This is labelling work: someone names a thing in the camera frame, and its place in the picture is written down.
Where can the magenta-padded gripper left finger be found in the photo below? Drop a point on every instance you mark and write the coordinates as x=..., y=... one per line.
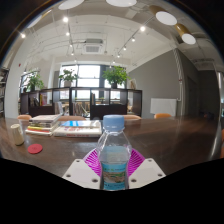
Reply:
x=80, y=173

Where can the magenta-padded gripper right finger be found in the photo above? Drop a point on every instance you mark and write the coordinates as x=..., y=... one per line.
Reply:
x=146, y=171

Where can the clear water bottle blue cap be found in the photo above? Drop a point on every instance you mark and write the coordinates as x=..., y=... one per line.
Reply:
x=113, y=143

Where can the large white book red print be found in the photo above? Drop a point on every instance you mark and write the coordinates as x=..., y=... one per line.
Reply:
x=76, y=131

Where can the blue-covered book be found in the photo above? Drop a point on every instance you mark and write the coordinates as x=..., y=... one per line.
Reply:
x=78, y=123

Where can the flat round red coaster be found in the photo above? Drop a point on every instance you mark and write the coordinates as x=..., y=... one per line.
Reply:
x=35, y=149

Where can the group of orange chairs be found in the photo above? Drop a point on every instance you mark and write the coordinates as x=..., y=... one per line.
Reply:
x=70, y=117

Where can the white book red-edged spine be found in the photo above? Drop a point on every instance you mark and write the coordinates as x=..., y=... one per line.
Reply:
x=38, y=132

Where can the yellow-spined book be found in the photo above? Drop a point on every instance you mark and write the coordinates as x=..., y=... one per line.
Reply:
x=40, y=128

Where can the dark-spined book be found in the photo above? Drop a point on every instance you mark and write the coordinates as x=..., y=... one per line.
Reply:
x=41, y=125

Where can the white-covered thick book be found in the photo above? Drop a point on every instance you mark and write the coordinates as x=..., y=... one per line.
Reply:
x=45, y=118

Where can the dark open shelf unit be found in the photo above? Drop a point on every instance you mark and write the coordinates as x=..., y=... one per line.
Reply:
x=103, y=111

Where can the cream ceramic cup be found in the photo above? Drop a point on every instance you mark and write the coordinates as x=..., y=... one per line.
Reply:
x=17, y=135

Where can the small green potted plant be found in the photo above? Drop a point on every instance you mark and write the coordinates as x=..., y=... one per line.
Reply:
x=68, y=76

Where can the tall green potted plant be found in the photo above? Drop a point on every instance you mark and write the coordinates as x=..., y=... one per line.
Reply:
x=115, y=76

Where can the bushy green potted plant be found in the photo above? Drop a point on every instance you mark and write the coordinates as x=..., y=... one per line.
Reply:
x=35, y=81

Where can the ceiling air conditioner unit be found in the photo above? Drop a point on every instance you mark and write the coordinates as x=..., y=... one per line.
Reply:
x=92, y=46

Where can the group of ceiling spotlights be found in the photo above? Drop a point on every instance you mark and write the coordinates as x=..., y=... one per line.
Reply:
x=65, y=19

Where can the group of round white lamps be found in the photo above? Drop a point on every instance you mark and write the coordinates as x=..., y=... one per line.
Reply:
x=166, y=18

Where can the white wall radiator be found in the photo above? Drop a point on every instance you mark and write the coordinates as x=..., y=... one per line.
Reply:
x=163, y=106

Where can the wall bookshelf with books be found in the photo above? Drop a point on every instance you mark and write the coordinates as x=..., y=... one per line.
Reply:
x=3, y=93

